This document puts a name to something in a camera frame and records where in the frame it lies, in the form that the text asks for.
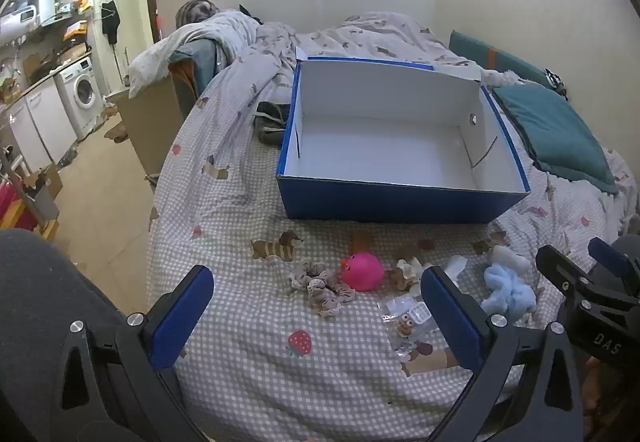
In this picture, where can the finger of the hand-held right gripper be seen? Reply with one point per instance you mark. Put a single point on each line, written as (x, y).
(562, 267)
(607, 253)

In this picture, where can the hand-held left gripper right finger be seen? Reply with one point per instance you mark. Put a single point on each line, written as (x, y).
(450, 319)

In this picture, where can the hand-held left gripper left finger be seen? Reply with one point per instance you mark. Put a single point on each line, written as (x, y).
(181, 317)

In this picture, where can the clear bag with owl toy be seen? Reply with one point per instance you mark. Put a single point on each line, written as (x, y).
(407, 319)

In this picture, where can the white sock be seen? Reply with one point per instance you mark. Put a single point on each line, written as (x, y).
(510, 256)

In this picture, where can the light blue fluffy scrunchie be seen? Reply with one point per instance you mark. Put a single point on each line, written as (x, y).
(507, 292)

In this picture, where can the pink rubber toy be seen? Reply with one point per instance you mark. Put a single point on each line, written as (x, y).
(362, 270)

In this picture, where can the blue cardboard box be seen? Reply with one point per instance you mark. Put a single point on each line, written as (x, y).
(390, 142)

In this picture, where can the checked printed bedsheet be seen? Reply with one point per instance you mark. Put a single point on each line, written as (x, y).
(240, 232)

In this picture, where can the teal pillow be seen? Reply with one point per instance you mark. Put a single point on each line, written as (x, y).
(555, 132)

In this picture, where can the grey small box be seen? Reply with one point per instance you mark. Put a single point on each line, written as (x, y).
(47, 202)

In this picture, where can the black and white small item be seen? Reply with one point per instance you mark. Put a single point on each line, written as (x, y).
(555, 80)

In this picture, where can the large cardboard box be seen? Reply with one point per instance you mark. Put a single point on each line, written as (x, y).
(150, 127)

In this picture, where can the red storage bag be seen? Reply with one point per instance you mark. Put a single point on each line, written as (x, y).
(12, 204)

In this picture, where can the teal headboard cushion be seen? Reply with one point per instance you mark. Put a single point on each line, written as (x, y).
(492, 53)

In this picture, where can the white kitchen cabinet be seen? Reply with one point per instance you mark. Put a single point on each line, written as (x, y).
(35, 127)

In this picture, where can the white washing machine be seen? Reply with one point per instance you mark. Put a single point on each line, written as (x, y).
(80, 90)

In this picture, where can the blue denim cloth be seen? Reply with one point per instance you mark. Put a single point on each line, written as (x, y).
(200, 65)

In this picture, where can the printed white duvet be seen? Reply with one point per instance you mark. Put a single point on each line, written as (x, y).
(360, 35)

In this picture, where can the black hanging garment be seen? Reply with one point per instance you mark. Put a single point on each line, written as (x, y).
(111, 20)

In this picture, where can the striped grey cushion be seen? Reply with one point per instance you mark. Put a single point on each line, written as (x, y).
(197, 11)

